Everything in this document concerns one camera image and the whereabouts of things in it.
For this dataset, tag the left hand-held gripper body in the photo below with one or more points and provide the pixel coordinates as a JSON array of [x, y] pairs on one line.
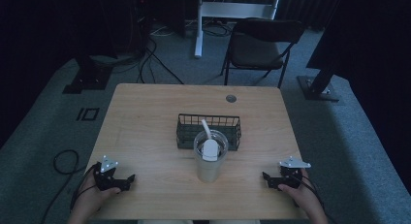
[[105, 180]]

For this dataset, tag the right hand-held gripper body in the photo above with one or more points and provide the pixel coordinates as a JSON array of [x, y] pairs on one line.
[[290, 175]]

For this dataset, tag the clear plastic cup with lid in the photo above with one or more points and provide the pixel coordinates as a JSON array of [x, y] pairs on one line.
[[210, 169]]

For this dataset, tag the white spoon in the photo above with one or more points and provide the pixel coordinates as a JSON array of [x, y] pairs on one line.
[[206, 128]]

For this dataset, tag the person's right hand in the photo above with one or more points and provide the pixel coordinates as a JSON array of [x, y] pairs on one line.
[[302, 195]]

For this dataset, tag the person's left hand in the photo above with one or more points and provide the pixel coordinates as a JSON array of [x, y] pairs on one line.
[[88, 196]]

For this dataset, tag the grey table grommet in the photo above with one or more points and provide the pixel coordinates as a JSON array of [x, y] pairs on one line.
[[231, 98]]

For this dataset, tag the black folding chair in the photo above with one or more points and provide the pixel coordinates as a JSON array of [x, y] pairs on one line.
[[255, 52]]

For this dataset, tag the black stand with base plate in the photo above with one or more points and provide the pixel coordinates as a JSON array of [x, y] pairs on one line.
[[88, 78], [318, 88]]

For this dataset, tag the white metal desk frame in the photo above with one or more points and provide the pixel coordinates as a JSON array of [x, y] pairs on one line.
[[226, 10]]

